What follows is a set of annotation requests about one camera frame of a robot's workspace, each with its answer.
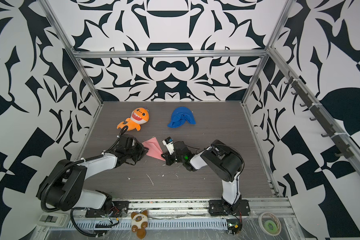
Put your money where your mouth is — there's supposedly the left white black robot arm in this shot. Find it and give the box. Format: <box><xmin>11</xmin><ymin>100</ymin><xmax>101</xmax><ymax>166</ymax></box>
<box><xmin>37</xmin><ymin>135</ymin><xmax>149</xmax><ymax>214</ymax></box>

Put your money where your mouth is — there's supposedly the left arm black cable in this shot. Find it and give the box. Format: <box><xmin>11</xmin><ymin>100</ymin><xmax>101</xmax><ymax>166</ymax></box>
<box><xmin>69</xmin><ymin>206</ymin><xmax>121</xmax><ymax>238</ymax></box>

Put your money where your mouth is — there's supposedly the blue cloth cap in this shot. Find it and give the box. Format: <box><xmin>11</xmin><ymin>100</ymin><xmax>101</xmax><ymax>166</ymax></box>
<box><xmin>168</xmin><ymin>107</ymin><xmax>196</xmax><ymax>129</ymax></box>

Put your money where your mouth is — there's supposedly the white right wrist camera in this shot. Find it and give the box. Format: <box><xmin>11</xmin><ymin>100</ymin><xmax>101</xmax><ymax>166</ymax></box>
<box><xmin>163</xmin><ymin>137</ymin><xmax>175</xmax><ymax>155</ymax></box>

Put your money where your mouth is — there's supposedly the black hook rail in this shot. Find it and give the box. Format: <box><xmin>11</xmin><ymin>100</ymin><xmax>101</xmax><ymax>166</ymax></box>
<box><xmin>285</xmin><ymin>72</ymin><xmax>355</xmax><ymax>159</ymax></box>

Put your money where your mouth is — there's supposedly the pink paper sheet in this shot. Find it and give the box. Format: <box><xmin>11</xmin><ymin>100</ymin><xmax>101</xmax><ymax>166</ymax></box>
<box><xmin>142</xmin><ymin>137</ymin><xmax>166</xmax><ymax>162</ymax></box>

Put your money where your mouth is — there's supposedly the brown white plush toy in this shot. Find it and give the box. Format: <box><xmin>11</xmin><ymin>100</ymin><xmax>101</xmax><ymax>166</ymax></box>
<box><xmin>131</xmin><ymin>210</ymin><xmax>148</xmax><ymax>240</ymax></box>

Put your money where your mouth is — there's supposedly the orange shark plush toy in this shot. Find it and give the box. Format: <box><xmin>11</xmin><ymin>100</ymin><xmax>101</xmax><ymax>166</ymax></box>
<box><xmin>117</xmin><ymin>108</ymin><xmax>150</xmax><ymax>131</ymax></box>

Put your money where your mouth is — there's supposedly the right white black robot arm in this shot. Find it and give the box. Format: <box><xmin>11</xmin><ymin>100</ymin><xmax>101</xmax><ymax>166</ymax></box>
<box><xmin>162</xmin><ymin>137</ymin><xmax>250</xmax><ymax>217</ymax></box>

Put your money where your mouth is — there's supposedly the white switch box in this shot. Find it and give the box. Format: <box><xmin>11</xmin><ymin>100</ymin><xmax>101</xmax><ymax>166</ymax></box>
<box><xmin>38</xmin><ymin>212</ymin><xmax>70</xmax><ymax>228</ymax></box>

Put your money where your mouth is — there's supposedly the small electronics board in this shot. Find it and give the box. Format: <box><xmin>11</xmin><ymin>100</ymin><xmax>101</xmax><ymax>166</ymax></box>
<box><xmin>227</xmin><ymin>218</ymin><xmax>243</xmax><ymax>235</ymax></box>

